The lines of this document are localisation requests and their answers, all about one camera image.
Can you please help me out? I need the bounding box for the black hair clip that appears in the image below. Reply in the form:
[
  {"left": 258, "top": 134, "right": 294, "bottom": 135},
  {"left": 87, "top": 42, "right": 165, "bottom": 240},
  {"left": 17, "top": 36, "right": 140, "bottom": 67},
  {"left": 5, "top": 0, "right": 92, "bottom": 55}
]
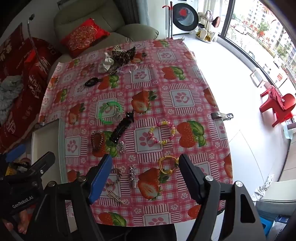
[{"left": 109, "top": 111, "right": 135, "bottom": 142}]

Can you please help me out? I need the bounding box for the person's left hand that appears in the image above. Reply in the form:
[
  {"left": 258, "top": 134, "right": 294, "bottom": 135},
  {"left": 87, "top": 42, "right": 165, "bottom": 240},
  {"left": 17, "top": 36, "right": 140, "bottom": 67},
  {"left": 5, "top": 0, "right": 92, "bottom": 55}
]
[{"left": 1, "top": 206, "right": 34, "bottom": 234}]

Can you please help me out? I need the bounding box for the red printed blanket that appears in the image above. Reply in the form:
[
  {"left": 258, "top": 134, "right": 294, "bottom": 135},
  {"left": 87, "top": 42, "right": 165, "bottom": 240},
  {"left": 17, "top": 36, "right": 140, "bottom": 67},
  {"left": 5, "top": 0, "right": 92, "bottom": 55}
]
[{"left": 0, "top": 22, "right": 62, "bottom": 153}]

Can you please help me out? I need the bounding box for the colourful bead bracelet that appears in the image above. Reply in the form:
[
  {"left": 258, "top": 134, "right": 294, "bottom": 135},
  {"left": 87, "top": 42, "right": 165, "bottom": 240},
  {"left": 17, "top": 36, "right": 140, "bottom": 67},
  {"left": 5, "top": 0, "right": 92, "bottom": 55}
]
[{"left": 148, "top": 120, "right": 176, "bottom": 145}]

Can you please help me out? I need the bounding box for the silver pin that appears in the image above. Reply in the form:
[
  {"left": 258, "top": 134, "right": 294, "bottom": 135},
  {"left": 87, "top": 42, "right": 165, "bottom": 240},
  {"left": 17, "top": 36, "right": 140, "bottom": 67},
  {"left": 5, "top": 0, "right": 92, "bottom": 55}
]
[{"left": 107, "top": 190, "right": 126, "bottom": 205}]

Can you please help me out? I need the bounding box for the white drying rack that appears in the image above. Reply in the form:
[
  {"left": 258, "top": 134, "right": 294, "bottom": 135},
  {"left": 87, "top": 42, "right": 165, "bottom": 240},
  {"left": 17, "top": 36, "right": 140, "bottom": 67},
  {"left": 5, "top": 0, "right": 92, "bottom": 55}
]
[{"left": 196, "top": 9, "right": 221, "bottom": 43}]

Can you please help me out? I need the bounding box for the grey knitted cloth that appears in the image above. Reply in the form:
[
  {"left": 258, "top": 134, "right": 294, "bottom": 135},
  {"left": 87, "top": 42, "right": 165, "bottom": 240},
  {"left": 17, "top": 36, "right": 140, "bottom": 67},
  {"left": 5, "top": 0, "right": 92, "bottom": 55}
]
[{"left": 0, "top": 75, "right": 25, "bottom": 124}]

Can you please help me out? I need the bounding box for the red embroidered cushion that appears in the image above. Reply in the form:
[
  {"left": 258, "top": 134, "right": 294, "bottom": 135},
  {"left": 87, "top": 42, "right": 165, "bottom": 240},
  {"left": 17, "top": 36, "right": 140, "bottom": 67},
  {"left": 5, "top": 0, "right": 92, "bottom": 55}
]
[{"left": 60, "top": 18, "right": 111, "bottom": 58}]

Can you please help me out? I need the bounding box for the blue box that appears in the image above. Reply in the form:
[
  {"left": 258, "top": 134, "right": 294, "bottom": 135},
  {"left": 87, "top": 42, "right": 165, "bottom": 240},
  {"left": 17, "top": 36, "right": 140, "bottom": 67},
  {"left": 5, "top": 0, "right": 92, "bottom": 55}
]
[{"left": 259, "top": 215, "right": 289, "bottom": 237}]

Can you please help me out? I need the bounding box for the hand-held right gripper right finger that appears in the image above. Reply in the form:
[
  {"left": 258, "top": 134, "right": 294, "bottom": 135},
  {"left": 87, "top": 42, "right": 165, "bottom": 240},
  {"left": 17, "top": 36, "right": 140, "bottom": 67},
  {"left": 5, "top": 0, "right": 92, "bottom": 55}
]
[{"left": 178, "top": 153, "right": 264, "bottom": 241}]

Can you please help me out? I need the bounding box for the red plastic stool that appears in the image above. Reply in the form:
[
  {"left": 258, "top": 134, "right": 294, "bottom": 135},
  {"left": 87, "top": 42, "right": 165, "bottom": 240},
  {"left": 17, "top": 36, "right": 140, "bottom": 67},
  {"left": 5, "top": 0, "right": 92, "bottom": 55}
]
[{"left": 259, "top": 85, "right": 284, "bottom": 114}]

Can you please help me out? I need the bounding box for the black gooseneck stand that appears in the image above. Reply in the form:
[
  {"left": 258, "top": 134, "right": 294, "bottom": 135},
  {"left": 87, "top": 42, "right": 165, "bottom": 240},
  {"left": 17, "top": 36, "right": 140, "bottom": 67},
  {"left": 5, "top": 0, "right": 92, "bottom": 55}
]
[{"left": 26, "top": 14, "right": 40, "bottom": 63}]

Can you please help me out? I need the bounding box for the strawberry print tablecloth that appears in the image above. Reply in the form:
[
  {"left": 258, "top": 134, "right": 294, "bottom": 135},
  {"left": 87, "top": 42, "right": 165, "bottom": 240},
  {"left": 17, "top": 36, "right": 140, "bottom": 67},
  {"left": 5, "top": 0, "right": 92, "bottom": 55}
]
[{"left": 38, "top": 38, "right": 233, "bottom": 226}]

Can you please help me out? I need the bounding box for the large glass window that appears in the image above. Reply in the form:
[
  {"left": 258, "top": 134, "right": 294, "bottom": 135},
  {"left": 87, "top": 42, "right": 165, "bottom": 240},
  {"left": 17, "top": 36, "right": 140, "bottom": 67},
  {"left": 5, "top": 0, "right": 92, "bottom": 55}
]
[{"left": 222, "top": 0, "right": 296, "bottom": 93}]

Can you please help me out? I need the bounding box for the red plastic chair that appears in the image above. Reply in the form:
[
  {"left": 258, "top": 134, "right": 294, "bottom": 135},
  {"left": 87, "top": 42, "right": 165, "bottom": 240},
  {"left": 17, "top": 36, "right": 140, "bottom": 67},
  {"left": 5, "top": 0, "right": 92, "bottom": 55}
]
[{"left": 272, "top": 93, "right": 296, "bottom": 127}]

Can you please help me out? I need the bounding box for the white tray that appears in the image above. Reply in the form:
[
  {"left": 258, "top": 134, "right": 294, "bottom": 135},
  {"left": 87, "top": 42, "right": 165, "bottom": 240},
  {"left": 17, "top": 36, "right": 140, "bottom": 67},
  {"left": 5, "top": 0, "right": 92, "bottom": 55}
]
[{"left": 31, "top": 119, "right": 67, "bottom": 186}]

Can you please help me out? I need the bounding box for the yellow cord bracelet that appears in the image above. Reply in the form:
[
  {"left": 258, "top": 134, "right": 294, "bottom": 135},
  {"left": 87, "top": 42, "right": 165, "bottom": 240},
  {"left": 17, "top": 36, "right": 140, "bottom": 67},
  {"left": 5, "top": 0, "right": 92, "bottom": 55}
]
[{"left": 158, "top": 156, "right": 179, "bottom": 174}]

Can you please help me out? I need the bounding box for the brown braided bracelet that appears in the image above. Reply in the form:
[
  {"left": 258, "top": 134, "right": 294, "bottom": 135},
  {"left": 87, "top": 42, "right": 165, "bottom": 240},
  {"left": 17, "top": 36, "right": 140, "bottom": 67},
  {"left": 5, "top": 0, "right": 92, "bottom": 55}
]
[{"left": 105, "top": 168, "right": 122, "bottom": 186}]

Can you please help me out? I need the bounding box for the leopard print scrunchie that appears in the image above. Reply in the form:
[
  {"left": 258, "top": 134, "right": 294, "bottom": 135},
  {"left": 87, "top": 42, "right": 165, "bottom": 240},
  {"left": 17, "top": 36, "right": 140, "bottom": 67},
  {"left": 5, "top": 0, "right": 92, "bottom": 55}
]
[{"left": 112, "top": 46, "right": 137, "bottom": 65}]

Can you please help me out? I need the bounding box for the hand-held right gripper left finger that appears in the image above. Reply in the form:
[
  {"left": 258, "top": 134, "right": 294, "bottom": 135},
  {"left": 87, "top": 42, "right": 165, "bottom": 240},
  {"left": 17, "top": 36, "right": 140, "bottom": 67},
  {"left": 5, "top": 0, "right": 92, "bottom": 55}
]
[{"left": 30, "top": 153, "right": 114, "bottom": 241}]

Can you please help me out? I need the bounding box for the light blue bucket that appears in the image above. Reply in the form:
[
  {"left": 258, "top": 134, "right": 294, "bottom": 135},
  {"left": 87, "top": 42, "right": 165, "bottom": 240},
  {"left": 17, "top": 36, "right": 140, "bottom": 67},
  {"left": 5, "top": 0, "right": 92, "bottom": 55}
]
[{"left": 284, "top": 122, "right": 296, "bottom": 139}]

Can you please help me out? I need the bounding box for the green bangle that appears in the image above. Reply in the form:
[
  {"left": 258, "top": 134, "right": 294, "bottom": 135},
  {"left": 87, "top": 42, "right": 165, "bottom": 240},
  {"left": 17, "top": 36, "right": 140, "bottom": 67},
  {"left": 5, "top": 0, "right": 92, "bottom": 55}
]
[{"left": 98, "top": 100, "right": 122, "bottom": 126}]

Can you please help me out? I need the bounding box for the white cloth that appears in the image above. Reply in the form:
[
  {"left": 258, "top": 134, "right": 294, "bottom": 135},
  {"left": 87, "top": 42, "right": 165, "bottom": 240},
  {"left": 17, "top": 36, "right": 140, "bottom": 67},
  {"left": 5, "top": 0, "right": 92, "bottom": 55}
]
[{"left": 251, "top": 175, "right": 275, "bottom": 202}]

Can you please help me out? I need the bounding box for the silver pole stand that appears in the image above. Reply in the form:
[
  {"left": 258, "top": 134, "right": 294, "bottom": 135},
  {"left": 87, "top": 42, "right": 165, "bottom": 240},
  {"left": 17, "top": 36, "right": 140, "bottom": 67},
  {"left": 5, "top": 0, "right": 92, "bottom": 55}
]
[{"left": 165, "top": 1, "right": 174, "bottom": 40}]

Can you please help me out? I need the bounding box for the clear hair clip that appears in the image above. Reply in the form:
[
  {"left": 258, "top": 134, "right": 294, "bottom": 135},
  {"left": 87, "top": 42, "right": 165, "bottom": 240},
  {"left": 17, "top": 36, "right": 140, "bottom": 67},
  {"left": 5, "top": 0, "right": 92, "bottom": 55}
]
[{"left": 111, "top": 66, "right": 133, "bottom": 76}]

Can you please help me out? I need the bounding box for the black hair tie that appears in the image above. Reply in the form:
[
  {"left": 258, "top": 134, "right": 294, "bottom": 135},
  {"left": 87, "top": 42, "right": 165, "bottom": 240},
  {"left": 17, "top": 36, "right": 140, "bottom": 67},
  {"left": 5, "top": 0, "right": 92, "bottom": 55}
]
[{"left": 84, "top": 77, "right": 103, "bottom": 87}]

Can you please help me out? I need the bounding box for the white square frame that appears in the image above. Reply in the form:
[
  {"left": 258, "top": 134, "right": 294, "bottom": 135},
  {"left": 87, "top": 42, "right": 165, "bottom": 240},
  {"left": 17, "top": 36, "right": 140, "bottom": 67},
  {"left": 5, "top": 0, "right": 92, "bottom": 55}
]
[{"left": 250, "top": 69, "right": 270, "bottom": 88}]

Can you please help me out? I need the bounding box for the metal table clamp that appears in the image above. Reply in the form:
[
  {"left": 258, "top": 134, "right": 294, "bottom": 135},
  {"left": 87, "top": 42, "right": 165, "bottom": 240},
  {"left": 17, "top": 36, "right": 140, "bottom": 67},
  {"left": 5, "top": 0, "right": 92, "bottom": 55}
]
[{"left": 211, "top": 112, "right": 234, "bottom": 120}]

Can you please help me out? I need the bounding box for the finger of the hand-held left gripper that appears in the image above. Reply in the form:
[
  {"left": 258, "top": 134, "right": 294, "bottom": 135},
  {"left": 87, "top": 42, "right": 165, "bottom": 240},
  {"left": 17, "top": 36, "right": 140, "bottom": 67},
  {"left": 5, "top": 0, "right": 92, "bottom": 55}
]
[
  {"left": 5, "top": 144, "right": 26, "bottom": 163},
  {"left": 25, "top": 152, "right": 56, "bottom": 177}
]

